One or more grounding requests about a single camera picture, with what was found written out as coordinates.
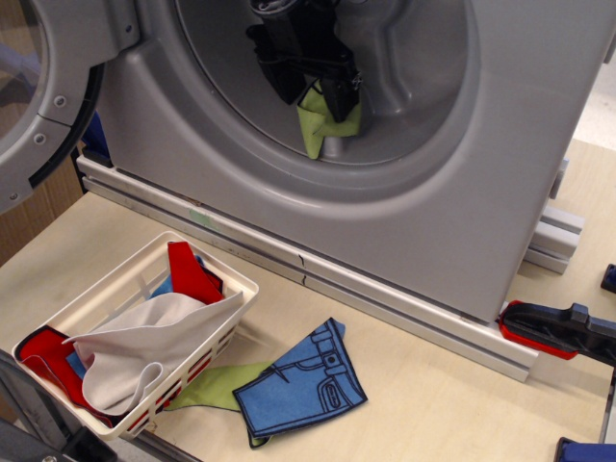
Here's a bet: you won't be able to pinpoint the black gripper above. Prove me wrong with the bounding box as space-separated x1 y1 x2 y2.
246 8 362 122

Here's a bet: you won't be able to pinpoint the small green felt cloth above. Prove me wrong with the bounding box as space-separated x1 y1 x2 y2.
296 80 362 160

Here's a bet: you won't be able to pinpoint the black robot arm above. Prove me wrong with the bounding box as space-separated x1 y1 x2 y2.
245 0 361 123

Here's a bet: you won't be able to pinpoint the grey toy washing machine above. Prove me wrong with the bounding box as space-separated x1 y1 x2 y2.
99 1 615 321

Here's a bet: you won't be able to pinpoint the grey round machine door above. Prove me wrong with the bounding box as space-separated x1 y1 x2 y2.
1 1 140 212

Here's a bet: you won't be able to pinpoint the white plastic laundry basket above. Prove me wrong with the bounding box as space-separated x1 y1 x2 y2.
13 232 259 441

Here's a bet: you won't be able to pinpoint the blue clamp behind door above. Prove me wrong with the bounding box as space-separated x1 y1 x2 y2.
1 43 41 87

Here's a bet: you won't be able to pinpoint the beige cloth in basket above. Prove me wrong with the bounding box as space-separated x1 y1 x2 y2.
67 292 243 416

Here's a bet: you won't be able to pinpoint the blue felt jeans shorts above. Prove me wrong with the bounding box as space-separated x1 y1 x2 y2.
233 318 368 440

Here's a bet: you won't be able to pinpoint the green felt cloth on table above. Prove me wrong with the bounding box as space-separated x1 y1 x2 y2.
163 360 275 449

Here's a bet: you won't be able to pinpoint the red black clamp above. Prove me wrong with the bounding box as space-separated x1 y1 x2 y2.
498 300 615 367

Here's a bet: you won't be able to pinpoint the black blue clamp edge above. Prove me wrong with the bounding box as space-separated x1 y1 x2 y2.
601 264 616 294

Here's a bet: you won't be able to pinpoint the red felt garment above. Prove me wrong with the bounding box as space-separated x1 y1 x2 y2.
14 242 224 427

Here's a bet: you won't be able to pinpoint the blue black clamp corner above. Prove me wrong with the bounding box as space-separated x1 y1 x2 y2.
553 437 616 462

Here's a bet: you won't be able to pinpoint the short aluminium rail right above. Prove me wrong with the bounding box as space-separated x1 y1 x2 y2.
524 205 585 274

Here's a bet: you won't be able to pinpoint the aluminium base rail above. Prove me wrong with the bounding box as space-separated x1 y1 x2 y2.
77 155 539 382

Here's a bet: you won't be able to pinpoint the grey metal frame corner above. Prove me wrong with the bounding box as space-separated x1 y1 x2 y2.
0 348 203 462

